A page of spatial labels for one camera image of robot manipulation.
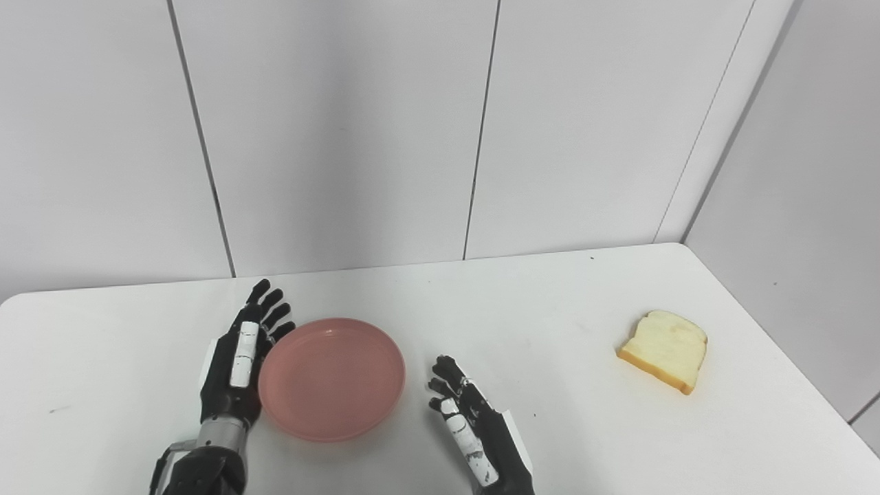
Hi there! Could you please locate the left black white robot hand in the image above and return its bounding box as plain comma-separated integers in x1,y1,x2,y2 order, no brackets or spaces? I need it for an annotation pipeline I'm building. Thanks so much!
199,278,297,431

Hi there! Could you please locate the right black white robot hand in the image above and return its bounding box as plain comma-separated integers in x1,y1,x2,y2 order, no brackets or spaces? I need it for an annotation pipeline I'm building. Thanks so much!
427,355,536,495

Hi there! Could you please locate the pink round plate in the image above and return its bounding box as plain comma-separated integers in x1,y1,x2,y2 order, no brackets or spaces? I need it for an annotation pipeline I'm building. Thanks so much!
258,317,406,443

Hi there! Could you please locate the slice of white bread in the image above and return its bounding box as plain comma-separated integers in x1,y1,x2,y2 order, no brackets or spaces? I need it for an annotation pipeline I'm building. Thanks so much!
617,309,708,396

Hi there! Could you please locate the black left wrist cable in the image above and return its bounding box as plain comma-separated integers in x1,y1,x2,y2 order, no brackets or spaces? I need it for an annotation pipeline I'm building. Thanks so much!
149,440,197,495

